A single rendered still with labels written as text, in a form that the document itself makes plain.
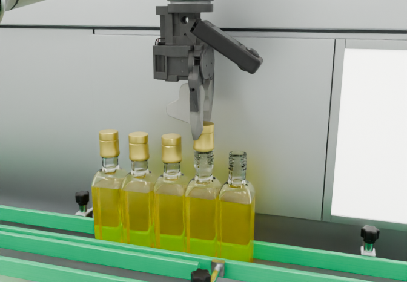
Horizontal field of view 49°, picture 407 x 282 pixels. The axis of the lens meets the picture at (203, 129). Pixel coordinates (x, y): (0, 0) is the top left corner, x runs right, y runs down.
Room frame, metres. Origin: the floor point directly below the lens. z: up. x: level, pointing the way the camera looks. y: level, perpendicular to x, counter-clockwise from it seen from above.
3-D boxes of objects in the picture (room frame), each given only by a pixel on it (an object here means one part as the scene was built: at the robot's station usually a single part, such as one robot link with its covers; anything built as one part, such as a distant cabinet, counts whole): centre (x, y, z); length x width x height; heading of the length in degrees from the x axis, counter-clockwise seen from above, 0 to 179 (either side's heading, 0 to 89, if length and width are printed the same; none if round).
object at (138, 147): (0.74, 0.11, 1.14); 0.04 x 0.04 x 0.04
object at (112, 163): (0.76, 0.17, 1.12); 0.03 x 0.03 x 0.05
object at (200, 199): (0.71, 0.00, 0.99); 0.06 x 0.06 x 0.21; 74
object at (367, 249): (0.70, -0.29, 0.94); 0.07 x 0.04 x 0.13; 164
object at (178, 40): (0.72, 0.03, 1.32); 0.09 x 0.08 x 0.12; 74
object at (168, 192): (0.73, 0.05, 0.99); 0.06 x 0.06 x 0.21; 75
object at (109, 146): (0.76, 0.17, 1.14); 0.04 x 0.04 x 0.04
